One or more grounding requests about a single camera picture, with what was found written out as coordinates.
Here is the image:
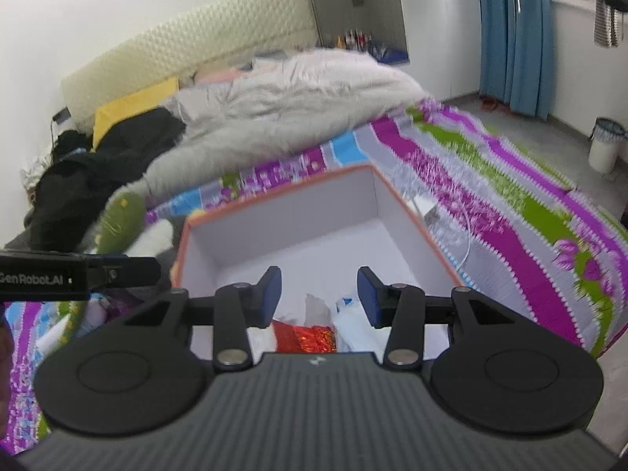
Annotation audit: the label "striped hanging garment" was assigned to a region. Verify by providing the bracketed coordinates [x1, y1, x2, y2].
[593, 0, 622, 50]

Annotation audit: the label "white trash bin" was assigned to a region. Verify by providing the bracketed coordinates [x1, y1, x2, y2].
[588, 117, 627, 174]

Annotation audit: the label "white charger with cable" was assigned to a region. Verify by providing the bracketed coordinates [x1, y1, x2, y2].
[413, 195, 473, 268]

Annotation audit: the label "black cloth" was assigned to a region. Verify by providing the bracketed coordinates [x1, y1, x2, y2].
[50, 129, 95, 164]

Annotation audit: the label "yellow pillow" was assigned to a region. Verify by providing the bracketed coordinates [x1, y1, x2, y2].
[92, 77, 181, 152]

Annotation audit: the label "white crumpled clothes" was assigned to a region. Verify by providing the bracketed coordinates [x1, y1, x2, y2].
[21, 153, 56, 191]

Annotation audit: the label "green plush massage stick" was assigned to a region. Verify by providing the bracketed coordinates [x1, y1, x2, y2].
[95, 190, 149, 257]

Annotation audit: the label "pink pillow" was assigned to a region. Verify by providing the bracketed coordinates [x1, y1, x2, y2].
[195, 65, 248, 85]

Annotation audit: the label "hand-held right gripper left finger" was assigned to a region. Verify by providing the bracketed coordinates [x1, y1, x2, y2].
[122, 266, 284, 372]

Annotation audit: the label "dark grey blanket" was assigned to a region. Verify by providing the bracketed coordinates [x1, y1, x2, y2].
[4, 228, 37, 252]

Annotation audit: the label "pink cardboard box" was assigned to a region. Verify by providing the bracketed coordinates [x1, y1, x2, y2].
[171, 163, 465, 360]

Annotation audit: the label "row of small bottles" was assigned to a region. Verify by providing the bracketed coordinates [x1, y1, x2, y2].
[335, 28, 374, 53]

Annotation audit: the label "blue curtain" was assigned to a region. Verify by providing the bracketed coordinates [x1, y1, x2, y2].
[475, 0, 556, 119]

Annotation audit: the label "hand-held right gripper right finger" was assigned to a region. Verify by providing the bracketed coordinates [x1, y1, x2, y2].
[356, 266, 512, 370]

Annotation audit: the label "red foil packet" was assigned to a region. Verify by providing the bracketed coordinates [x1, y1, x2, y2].
[271, 320, 338, 355]

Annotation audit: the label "beige padded headboard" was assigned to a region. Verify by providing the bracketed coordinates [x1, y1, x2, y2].
[60, 0, 321, 134]

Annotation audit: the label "floral striped bedsheet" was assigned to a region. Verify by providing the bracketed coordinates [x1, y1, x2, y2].
[0, 98, 628, 457]

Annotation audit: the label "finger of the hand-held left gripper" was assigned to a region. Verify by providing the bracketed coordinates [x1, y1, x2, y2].
[87, 255, 164, 288]

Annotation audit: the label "light grey duvet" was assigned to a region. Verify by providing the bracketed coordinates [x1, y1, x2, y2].
[144, 49, 429, 198]

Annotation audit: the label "black jacket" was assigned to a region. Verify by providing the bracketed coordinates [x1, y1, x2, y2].
[28, 107, 188, 252]

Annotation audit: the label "blue and white plastic packet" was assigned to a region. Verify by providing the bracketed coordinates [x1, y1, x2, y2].
[334, 293, 391, 355]

